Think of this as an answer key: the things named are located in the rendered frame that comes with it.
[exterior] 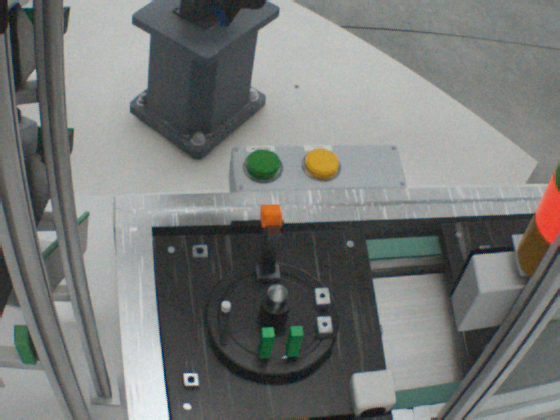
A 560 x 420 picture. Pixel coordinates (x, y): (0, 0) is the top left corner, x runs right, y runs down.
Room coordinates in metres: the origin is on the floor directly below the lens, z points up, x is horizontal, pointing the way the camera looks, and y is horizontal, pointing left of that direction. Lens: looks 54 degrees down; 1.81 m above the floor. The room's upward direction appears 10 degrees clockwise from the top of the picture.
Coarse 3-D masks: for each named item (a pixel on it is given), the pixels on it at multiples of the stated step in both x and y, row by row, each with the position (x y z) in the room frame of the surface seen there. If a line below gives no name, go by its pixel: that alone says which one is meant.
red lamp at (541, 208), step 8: (552, 176) 0.41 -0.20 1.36; (552, 184) 0.40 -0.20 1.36; (552, 192) 0.39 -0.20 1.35; (544, 200) 0.40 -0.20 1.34; (552, 200) 0.39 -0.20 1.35; (544, 208) 0.39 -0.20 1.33; (552, 208) 0.39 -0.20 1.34; (536, 216) 0.40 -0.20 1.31; (544, 216) 0.39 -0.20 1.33; (552, 216) 0.38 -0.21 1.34; (544, 224) 0.39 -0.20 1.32; (552, 224) 0.38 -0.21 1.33; (544, 232) 0.38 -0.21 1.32; (552, 232) 0.38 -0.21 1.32; (552, 240) 0.38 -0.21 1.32
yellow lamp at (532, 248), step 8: (536, 224) 0.40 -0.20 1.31; (528, 232) 0.40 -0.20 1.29; (536, 232) 0.39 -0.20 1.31; (528, 240) 0.39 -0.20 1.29; (536, 240) 0.39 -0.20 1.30; (544, 240) 0.38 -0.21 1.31; (520, 248) 0.40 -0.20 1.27; (528, 248) 0.39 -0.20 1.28; (536, 248) 0.38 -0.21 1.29; (544, 248) 0.38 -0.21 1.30; (520, 256) 0.39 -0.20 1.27; (528, 256) 0.39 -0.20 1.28; (536, 256) 0.38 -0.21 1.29; (520, 264) 0.39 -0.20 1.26; (528, 264) 0.38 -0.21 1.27; (536, 264) 0.38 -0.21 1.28; (528, 272) 0.38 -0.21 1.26
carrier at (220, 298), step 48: (192, 240) 0.55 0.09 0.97; (240, 240) 0.56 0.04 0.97; (288, 240) 0.58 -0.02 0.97; (336, 240) 0.59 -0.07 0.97; (192, 288) 0.49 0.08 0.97; (240, 288) 0.49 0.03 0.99; (288, 288) 0.50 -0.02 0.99; (336, 288) 0.52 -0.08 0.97; (192, 336) 0.43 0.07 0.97; (240, 336) 0.43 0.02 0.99; (288, 336) 0.42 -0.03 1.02; (336, 336) 0.46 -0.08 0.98; (240, 384) 0.38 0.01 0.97; (288, 384) 0.39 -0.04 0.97; (336, 384) 0.40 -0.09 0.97; (384, 384) 0.40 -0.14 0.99
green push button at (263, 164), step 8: (256, 152) 0.69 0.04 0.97; (264, 152) 0.69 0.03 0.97; (272, 152) 0.69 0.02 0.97; (248, 160) 0.68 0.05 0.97; (256, 160) 0.68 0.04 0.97; (264, 160) 0.68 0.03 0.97; (272, 160) 0.68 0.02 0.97; (248, 168) 0.67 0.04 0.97; (256, 168) 0.67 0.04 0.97; (264, 168) 0.67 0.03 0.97; (272, 168) 0.67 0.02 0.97; (256, 176) 0.66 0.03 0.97; (264, 176) 0.66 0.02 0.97; (272, 176) 0.66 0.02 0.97
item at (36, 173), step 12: (72, 132) 0.48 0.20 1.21; (72, 144) 0.48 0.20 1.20; (36, 168) 0.37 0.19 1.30; (36, 180) 0.37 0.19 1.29; (36, 192) 0.36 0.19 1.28; (48, 192) 0.39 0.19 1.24; (36, 204) 0.36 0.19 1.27; (36, 216) 0.35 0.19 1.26; (36, 228) 0.35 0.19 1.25; (0, 252) 0.27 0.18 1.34; (0, 264) 0.26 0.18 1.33; (0, 276) 0.26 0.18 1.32; (0, 288) 0.25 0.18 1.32; (0, 300) 0.24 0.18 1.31; (0, 312) 0.24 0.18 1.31
